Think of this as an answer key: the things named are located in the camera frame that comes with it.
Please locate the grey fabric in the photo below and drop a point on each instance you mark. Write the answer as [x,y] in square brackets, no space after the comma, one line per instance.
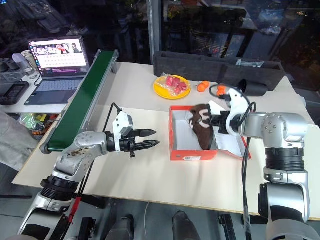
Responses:
[13,142]

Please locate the dark rounded shape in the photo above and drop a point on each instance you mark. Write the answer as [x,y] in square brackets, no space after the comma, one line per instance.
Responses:
[186,226]
[122,227]

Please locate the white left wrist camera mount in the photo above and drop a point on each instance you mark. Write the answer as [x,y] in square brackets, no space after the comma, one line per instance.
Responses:
[122,123]

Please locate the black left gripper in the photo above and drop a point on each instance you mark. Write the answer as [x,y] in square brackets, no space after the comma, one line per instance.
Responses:
[127,145]

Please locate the clear bag of red pieces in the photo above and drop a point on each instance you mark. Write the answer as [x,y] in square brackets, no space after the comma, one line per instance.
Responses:
[176,85]

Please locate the brown shoe with white stripes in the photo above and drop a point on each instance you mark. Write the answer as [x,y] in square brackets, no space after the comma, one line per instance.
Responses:
[201,132]

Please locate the bag of colourful items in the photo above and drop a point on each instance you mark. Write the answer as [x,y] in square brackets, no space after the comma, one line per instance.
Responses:
[33,121]

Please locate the grey metal window post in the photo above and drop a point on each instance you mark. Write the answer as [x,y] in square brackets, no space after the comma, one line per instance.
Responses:
[153,32]

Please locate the dark grey foam tray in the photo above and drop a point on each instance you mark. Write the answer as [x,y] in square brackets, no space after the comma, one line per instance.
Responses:
[200,67]

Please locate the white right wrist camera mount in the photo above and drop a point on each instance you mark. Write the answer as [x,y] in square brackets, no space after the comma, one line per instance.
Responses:
[236,105]

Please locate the red cardboard shoebox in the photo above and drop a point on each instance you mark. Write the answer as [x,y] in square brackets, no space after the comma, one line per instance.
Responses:
[185,152]

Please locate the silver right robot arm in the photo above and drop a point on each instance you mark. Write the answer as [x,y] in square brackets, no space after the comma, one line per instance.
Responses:
[282,125]

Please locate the yellow plate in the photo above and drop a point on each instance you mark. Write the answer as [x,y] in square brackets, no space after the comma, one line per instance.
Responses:
[162,91]

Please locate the green conveyor belt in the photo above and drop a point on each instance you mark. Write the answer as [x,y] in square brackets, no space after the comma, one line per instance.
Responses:
[82,100]

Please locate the open laptop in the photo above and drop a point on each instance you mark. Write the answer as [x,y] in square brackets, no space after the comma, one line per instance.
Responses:
[55,87]

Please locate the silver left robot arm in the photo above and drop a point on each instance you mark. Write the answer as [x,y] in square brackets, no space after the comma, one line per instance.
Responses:
[75,155]

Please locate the black cup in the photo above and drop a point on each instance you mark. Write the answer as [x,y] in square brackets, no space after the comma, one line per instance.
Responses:
[253,88]

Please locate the black metal bracket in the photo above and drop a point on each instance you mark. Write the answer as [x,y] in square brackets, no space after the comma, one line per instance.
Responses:
[86,229]
[228,226]

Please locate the black handheld device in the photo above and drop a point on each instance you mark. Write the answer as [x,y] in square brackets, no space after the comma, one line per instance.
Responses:
[13,92]

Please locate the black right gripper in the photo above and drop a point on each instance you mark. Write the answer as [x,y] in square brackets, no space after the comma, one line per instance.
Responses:
[220,121]

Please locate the small orange toy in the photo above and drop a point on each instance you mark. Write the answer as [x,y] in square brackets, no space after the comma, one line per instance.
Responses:
[202,86]
[220,90]

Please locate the clear plastic bag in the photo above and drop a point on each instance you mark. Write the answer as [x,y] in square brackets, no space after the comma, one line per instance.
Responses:
[250,63]

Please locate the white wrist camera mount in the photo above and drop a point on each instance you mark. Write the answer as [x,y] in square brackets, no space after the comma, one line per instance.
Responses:
[236,105]
[122,123]

